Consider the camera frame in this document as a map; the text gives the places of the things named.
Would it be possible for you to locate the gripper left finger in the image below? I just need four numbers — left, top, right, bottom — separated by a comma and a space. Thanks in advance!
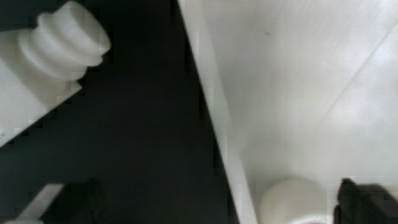
10, 178, 106, 224

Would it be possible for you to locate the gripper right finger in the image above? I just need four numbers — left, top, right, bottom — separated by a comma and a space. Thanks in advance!
331, 178, 398, 224

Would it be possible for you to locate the white leg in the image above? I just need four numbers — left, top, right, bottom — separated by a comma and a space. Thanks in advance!
0, 1, 111, 147

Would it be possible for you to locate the white square tabletop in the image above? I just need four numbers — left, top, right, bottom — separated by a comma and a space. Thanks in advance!
177, 0, 398, 224

